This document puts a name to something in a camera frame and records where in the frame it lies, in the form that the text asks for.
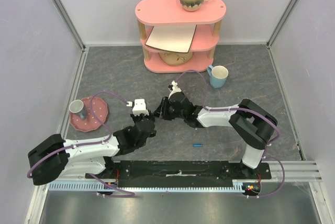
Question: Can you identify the black remote control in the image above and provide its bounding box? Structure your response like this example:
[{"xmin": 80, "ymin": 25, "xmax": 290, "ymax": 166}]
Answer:
[{"xmin": 146, "ymin": 104, "xmax": 163, "ymax": 120}]

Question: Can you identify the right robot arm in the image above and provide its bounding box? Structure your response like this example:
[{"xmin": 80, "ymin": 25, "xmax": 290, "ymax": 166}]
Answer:
[{"xmin": 154, "ymin": 92, "xmax": 278, "ymax": 179}]

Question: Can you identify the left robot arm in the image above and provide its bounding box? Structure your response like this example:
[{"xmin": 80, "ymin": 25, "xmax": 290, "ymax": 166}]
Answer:
[{"xmin": 27, "ymin": 113, "xmax": 156, "ymax": 185}]

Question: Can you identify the pink polka-dot plate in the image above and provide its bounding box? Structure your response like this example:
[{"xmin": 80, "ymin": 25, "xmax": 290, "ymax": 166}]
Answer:
[{"xmin": 70, "ymin": 97, "xmax": 108, "ymax": 132}]

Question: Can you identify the beige painted bowl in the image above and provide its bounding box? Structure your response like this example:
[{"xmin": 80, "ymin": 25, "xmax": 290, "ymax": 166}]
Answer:
[{"xmin": 159, "ymin": 51, "xmax": 193, "ymax": 66}]

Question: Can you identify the light blue mug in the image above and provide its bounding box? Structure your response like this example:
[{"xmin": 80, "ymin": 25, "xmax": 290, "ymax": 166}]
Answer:
[{"xmin": 207, "ymin": 65, "xmax": 229, "ymax": 89}]

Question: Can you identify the grey white cup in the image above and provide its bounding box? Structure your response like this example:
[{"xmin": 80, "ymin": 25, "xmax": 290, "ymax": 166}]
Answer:
[{"xmin": 69, "ymin": 99, "xmax": 86, "ymax": 120}]

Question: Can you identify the pink three-tier shelf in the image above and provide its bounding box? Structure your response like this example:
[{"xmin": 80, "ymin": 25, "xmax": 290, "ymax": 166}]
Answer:
[{"xmin": 135, "ymin": 0, "xmax": 226, "ymax": 73}]

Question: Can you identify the white black-edged board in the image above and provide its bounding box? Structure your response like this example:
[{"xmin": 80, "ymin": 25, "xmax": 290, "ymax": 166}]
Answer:
[{"xmin": 145, "ymin": 25, "xmax": 197, "ymax": 53}]

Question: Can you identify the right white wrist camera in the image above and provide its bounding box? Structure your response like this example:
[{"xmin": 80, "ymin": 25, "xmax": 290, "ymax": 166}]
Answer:
[{"xmin": 168, "ymin": 81, "xmax": 182, "ymax": 98}]

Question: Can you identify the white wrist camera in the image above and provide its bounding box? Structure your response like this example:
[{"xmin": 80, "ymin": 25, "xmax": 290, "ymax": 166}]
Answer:
[
  {"xmin": 126, "ymin": 99, "xmax": 149, "ymax": 116},
  {"xmin": 168, "ymin": 81, "xmax": 182, "ymax": 98}
]

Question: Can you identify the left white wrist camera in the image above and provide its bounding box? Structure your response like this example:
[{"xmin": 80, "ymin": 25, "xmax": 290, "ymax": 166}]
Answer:
[{"xmin": 126, "ymin": 99, "xmax": 149, "ymax": 116}]

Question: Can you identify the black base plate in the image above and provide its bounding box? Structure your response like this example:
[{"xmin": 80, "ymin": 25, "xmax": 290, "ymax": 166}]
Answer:
[{"xmin": 96, "ymin": 161, "xmax": 272, "ymax": 185}]

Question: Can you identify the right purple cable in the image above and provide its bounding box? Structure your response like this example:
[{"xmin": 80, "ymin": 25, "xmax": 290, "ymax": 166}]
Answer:
[{"xmin": 176, "ymin": 70, "xmax": 286, "ymax": 199}]

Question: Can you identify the purple cable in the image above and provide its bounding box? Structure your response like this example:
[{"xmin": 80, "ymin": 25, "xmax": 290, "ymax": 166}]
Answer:
[
  {"xmin": 176, "ymin": 70, "xmax": 286, "ymax": 199},
  {"xmin": 27, "ymin": 91, "xmax": 136, "ymax": 197}
]

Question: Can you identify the slotted cable duct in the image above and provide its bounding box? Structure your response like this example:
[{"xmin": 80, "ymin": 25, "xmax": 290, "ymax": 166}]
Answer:
[{"xmin": 48, "ymin": 180, "xmax": 245, "ymax": 193}]

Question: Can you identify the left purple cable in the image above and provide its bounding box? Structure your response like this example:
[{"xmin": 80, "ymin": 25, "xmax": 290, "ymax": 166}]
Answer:
[{"xmin": 27, "ymin": 91, "xmax": 136, "ymax": 197}]

